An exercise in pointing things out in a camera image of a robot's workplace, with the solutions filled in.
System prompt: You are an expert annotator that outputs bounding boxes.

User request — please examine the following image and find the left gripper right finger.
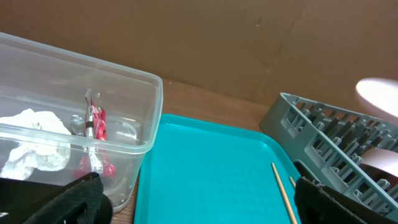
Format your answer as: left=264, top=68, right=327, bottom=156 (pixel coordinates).
left=294, top=177, right=397, bottom=224

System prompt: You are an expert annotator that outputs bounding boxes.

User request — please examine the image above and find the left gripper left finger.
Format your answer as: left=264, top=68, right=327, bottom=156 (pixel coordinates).
left=1, top=172, right=113, bottom=224

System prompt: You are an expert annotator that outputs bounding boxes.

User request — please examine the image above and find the red silver snack wrapper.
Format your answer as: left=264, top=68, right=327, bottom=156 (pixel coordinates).
left=70, top=89, right=116, bottom=178

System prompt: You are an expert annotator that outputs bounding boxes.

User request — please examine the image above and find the white napkin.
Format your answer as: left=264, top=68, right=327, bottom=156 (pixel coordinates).
left=1, top=108, right=71, bottom=180

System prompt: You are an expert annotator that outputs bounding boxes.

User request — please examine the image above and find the small pink bowl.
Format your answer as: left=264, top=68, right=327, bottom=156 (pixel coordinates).
left=361, top=148, right=397, bottom=177

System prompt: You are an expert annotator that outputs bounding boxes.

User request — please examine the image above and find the large white plate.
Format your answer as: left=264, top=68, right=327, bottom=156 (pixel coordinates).
left=355, top=78, right=397, bottom=123

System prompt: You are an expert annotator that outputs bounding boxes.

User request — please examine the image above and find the grey dishwasher rack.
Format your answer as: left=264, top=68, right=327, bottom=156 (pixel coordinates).
left=259, top=93, right=397, bottom=221

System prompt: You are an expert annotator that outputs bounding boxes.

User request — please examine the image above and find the clear plastic waste bin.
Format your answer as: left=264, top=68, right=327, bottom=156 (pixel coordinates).
left=1, top=34, right=163, bottom=212

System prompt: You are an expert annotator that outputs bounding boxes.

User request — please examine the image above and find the right wooden chopstick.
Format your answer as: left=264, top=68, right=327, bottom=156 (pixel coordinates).
left=289, top=176, right=296, bottom=188

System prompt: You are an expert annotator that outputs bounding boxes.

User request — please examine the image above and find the wooden chopstick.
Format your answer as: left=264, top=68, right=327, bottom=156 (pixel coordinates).
left=271, top=162, right=298, bottom=224
left=289, top=176, right=296, bottom=188

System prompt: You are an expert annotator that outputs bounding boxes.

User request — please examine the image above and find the left wooden chopstick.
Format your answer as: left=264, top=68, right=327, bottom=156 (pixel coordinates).
left=271, top=162, right=298, bottom=224

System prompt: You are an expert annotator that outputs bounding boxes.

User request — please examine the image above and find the teal serving tray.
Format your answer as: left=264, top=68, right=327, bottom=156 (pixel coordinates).
left=134, top=114, right=299, bottom=224

